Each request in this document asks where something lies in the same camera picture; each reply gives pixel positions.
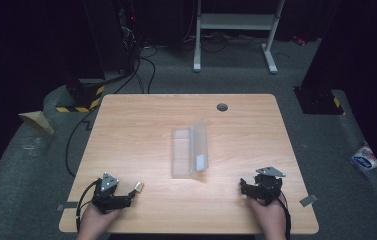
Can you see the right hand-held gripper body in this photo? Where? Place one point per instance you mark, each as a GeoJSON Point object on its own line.
{"type": "Point", "coordinates": [267, 186]}

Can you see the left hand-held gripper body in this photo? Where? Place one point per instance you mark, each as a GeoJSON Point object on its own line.
{"type": "Point", "coordinates": [107, 196]}

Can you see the person's left hand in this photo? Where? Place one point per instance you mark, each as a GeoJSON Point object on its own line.
{"type": "Point", "coordinates": [96, 221]}

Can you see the grey tape strip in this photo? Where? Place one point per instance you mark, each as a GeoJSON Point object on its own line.
{"type": "Point", "coordinates": [308, 200]}
{"type": "Point", "coordinates": [67, 206]}

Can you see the clear plastic box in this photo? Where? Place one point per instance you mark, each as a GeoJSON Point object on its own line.
{"type": "Point", "coordinates": [189, 150]}

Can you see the clear plastic wrap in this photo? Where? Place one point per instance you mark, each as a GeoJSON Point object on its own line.
{"type": "Point", "coordinates": [36, 146]}

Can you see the black yellow striped stand base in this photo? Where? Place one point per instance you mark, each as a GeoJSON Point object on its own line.
{"type": "Point", "coordinates": [319, 101]}
{"type": "Point", "coordinates": [82, 96]}

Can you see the blue white tissue packet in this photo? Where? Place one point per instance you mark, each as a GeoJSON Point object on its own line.
{"type": "Point", "coordinates": [364, 159]}

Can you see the piece of cardboard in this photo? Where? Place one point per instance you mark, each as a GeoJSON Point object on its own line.
{"type": "Point", "coordinates": [37, 120]}

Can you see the small red object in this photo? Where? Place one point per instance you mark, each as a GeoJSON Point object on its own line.
{"type": "Point", "coordinates": [299, 40]}

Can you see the white metal stand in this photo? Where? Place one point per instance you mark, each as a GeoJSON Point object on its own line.
{"type": "Point", "coordinates": [236, 21]}

